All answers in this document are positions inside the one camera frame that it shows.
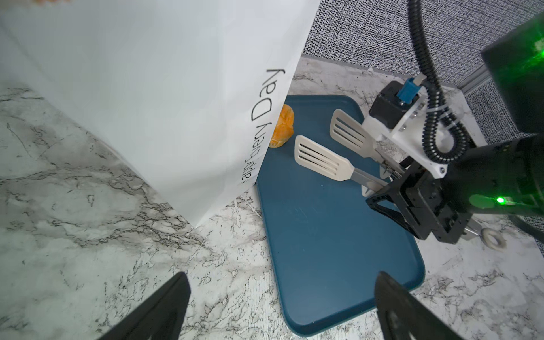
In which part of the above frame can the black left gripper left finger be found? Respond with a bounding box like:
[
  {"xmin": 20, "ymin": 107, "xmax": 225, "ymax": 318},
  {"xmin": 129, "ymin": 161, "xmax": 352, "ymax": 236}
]
[{"xmin": 101, "ymin": 272, "xmax": 191, "ymax": 339}]

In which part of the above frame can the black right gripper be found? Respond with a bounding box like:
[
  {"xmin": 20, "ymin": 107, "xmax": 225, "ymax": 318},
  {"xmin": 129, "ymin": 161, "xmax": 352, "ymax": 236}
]
[{"xmin": 366, "ymin": 157, "xmax": 472, "ymax": 245}]

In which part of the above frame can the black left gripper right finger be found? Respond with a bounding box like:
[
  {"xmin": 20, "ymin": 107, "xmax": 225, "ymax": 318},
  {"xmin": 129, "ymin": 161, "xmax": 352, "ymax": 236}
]
[{"xmin": 374, "ymin": 271, "xmax": 460, "ymax": 339}]

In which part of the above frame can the round golden bun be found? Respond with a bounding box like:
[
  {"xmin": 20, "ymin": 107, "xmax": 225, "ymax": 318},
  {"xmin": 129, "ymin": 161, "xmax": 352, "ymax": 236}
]
[{"xmin": 269, "ymin": 104, "xmax": 295, "ymax": 149}]

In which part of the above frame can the white paper bag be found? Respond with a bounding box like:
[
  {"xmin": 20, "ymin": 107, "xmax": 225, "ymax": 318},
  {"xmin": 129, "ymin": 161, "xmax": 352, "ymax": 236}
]
[{"xmin": 1, "ymin": 1, "xmax": 320, "ymax": 226}]

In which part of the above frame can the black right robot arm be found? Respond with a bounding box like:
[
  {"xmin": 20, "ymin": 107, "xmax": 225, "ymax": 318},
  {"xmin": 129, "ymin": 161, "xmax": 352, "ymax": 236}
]
[{"xmin": 366, "ymin": 1, "xmax": 543, "ymax": 244}]

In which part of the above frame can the teal serving tray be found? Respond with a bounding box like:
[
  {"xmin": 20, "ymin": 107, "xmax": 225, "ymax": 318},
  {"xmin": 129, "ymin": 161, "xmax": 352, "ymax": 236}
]
[{"xmin": 254, "ymin": 94, "xmax": 426, "ymax": 338}]

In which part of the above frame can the black corrugated cable conduit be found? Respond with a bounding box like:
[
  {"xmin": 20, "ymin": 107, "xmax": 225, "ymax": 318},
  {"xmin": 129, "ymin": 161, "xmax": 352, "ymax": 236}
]
[{"xmin": 405, "ymin": 0, "xmax": 473, "ymax": 164}]

